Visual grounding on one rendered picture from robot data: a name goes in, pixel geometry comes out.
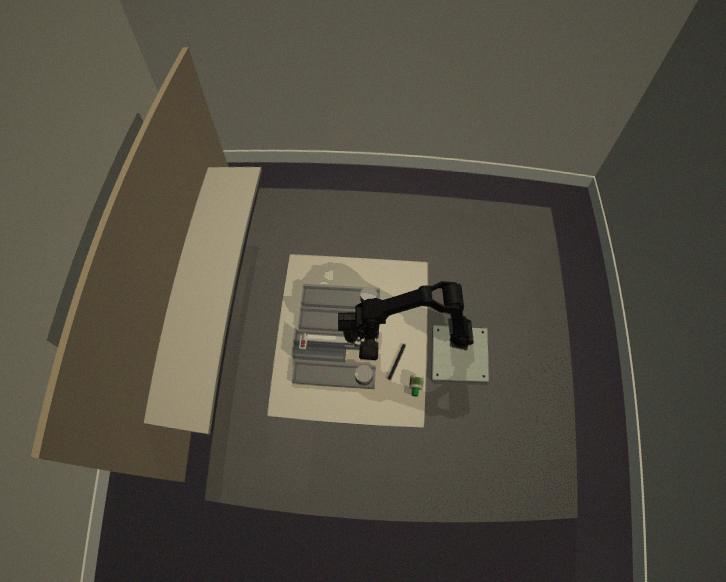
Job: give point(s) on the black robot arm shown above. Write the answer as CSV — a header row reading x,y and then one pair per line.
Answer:
x,y
372,312

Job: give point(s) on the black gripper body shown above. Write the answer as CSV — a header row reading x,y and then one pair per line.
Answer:
x,y
370,350

